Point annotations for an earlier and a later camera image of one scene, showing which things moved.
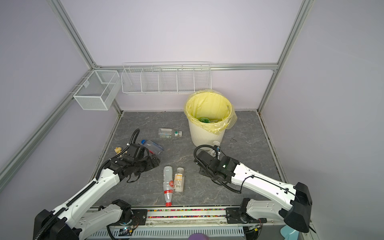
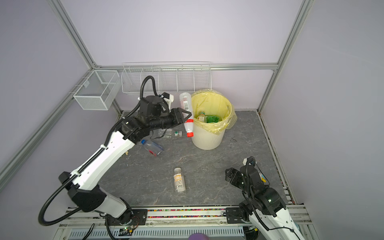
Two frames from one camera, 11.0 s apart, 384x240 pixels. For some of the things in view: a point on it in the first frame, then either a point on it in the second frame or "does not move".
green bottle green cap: (204, 120) → (212, 119)
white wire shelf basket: (167, 77) does not move
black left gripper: (150, 165) → (178, 118)
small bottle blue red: (153, 148) does not move
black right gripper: (201, 172) → (234, 180)
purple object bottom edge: (198, 236) does not move
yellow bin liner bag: (213, 104) does not move
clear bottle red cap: (168, 185) → (186, 104)
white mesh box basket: (98, 91) does not move
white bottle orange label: (179, 180) does not move
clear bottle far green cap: (168, 133) does not move
